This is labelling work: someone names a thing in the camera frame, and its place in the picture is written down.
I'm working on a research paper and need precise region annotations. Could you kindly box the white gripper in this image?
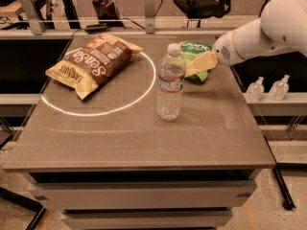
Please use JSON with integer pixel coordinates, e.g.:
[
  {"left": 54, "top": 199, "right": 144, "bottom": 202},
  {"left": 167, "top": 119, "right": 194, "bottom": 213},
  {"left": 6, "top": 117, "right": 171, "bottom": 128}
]
[{"left": 185, "top": 31, "right": 243, "bottom": 77}]

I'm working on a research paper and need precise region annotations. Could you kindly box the black power adapter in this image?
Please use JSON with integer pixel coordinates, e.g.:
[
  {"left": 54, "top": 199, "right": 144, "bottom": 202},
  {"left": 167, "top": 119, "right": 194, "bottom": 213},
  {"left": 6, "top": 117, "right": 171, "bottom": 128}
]
[{"left": 85, "top": 23, "right": 107, "bottom": 34}]

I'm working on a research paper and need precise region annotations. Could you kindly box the left metal bracket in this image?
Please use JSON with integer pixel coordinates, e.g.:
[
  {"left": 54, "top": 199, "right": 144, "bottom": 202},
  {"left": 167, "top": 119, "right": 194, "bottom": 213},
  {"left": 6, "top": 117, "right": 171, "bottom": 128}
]
[{"left": 18, "top": 0, "right": 45, "bottom": 35}]

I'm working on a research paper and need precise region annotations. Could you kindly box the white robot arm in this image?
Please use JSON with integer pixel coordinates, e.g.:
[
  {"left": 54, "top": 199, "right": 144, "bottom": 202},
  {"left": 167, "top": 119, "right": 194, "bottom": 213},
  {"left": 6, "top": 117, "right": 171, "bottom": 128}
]
[{"left": 186, "top": 0, "right": 307, "bottom": 77}]

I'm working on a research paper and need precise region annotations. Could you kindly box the left clear sanitizer bottle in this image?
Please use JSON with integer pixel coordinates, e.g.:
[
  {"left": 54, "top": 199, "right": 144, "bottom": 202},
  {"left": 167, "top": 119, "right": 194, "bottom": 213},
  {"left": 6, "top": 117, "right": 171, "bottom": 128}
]
[{"left": 246, "top": 77, "right": 264, "bottom": 103}]

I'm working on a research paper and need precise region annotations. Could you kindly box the upper white drawer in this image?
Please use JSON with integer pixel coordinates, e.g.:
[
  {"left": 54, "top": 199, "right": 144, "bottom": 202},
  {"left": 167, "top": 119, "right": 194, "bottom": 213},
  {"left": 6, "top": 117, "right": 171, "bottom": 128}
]
[{"left": 29, "top": 180, "right": 256, "bottom": 210}]

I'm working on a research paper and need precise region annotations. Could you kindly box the white drawer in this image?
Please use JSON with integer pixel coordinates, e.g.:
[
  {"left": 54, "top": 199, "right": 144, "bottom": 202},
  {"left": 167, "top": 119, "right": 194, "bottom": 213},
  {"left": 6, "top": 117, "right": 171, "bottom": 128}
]
[
  {"left": 29, "top": 180, "right": 256, "bottom": 210},
  {"left": 61, "top": 211, "right": 232, "bottom": 230}
]

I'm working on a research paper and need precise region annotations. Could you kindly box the brown chip bag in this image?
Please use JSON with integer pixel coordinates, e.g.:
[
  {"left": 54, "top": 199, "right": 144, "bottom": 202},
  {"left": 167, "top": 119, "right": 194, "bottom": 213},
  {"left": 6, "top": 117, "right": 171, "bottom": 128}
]
[{"left": 45, "top": 33, "right": 143, "bottom": 100}]

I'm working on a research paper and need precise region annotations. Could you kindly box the right clear sanitizer bottle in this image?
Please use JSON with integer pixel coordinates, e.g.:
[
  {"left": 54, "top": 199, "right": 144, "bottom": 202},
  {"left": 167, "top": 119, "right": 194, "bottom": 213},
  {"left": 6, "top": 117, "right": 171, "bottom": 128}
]
[{"left": 269, "top": 75, "right": 290, "bottom": 101}]

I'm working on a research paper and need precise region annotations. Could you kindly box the clear sanitizer bottle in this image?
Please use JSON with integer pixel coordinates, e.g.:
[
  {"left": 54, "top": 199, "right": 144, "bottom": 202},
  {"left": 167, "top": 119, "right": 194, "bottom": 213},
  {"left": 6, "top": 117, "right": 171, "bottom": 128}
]
[
  {"left": 269, "top": 75, "right": 290, "bottom": 101},
  {"left": 246, "top": 77, "right": 264, "bottom": 103}
]

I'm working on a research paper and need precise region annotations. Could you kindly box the lower white drawer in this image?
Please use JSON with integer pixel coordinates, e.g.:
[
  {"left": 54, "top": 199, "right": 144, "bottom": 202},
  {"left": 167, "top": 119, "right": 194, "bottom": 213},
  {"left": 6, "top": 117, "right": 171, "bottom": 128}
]
[{"left": 61, "top": 211, "right": 232, "bottom": 230}]

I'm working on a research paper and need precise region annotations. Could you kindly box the clear plastic water bottle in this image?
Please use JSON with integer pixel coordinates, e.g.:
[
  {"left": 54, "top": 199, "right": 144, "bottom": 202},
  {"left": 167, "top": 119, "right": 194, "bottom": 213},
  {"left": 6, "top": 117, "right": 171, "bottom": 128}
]
[{"left": 156, "top": 43, "right": 186, "bottom": 121}]

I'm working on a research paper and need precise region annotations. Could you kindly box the green rice chip bag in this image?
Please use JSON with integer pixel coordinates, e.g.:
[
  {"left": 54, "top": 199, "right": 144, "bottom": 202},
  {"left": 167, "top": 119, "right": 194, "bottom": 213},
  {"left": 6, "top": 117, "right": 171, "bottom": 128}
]
[{"left": 179, "top": 41, "right": 212, "bottom": 82}]

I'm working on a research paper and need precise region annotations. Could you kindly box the middle metal bracket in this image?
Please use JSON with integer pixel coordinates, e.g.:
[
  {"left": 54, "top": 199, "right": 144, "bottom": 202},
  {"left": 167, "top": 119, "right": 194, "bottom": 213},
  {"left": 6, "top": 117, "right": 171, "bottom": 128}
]
[{"left": 144, "top": 0, "right": 155, "bottom": 34}]

